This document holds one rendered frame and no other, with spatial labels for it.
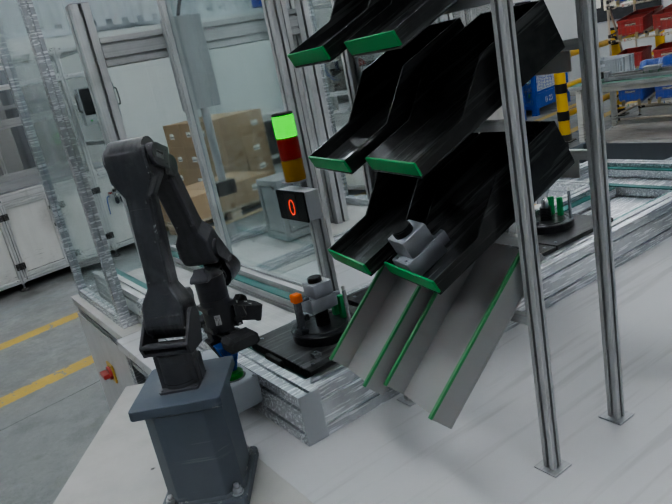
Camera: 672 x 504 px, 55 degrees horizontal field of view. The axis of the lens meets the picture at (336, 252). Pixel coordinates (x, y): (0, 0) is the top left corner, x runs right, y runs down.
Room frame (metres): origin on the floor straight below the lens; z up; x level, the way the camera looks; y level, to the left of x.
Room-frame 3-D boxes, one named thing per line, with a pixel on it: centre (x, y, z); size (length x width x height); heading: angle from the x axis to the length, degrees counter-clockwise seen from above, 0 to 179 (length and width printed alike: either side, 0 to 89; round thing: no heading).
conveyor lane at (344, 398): (1.51, -0.35, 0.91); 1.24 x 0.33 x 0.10; 122
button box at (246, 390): (1.21, 0.28, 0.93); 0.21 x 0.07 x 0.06; 32
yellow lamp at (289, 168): (1.47, 0.06, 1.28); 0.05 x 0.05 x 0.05
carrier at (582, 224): (1.65, -0.57, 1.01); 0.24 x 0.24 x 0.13; 32
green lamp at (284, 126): (1.47, 0.06, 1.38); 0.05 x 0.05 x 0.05
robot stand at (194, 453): (0.96, 0.29, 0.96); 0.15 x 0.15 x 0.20; 87
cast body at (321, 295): (1.26, 0.05, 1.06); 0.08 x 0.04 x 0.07; 122
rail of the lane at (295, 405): (1.40, 0.33, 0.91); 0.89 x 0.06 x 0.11; 32
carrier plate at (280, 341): (1.25, 0.06, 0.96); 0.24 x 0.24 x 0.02; 32
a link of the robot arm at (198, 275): (1.15, 0.24, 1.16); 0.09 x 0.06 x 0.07; 167
